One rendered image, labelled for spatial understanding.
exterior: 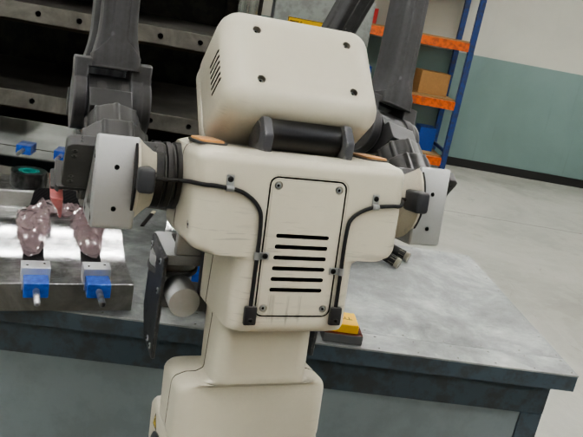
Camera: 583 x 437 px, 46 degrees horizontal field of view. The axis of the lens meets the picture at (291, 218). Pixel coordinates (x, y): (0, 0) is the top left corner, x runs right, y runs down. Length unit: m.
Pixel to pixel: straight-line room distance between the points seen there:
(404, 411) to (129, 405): 0.58
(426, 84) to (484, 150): 1.30
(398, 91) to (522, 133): 7.53
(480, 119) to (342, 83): 7.57
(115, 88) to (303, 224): 0.31
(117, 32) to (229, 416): 0.54
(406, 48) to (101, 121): 0.50
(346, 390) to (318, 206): 0.71
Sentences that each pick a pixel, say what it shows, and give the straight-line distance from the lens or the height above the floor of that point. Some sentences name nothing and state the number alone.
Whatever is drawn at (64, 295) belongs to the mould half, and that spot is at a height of 0.83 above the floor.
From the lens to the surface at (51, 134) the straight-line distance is 2.16.
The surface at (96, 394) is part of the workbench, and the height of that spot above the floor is 0.60.
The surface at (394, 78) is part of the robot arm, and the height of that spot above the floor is 1.33.
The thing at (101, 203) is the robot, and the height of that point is 1.15.
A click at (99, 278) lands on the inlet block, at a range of 1.32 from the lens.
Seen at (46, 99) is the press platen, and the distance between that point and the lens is 2.16.
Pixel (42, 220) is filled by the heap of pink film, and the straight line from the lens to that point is 1.48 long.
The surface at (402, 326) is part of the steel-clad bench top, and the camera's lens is 1.52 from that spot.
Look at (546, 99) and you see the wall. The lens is 8.64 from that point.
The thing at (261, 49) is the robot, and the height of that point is 1.35.
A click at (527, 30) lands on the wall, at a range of 8.48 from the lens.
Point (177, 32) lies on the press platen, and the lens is 2.08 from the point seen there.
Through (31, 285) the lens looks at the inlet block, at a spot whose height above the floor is 0.87.
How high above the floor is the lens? 1.40
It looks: 17 degrees down
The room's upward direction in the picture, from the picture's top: 11 degrees clockwise
